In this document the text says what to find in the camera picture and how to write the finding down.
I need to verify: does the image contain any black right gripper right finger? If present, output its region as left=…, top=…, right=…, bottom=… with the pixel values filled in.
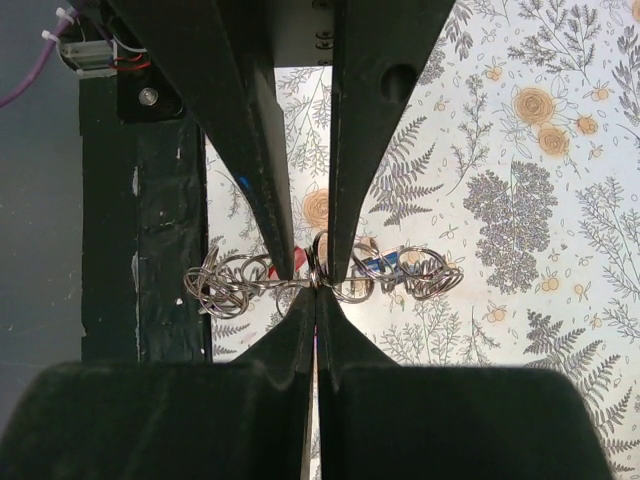
left=315, top=288, right=612, bottom=479

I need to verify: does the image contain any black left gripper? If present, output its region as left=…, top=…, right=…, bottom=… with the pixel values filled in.
left=111, top=0, right=454, bottom=280

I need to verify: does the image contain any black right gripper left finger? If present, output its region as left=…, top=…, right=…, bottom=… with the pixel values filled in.
left=1, top=289, right=316, bottom=479

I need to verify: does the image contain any round metal key organizer ring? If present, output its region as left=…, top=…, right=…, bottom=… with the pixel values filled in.
left=183, top=230, right=465, bottom=319

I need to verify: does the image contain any blue key tag with label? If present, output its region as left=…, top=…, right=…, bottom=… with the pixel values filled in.
left=363, top=250, right=398, bottom=275

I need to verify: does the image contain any red key tag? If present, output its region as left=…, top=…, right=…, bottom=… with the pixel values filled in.
left=267, top=245, right=309, bottom=279

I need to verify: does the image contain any floral patterned table mat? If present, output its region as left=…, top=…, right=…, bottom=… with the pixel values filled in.
left=345, top=1, right=639, bottom=479

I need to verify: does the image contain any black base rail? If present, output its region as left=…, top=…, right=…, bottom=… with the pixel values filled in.
left=78, top=0, right=214, bottom=362

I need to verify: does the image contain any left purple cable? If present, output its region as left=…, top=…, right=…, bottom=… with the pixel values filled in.
left=0, top=7, right=81, bottom=109

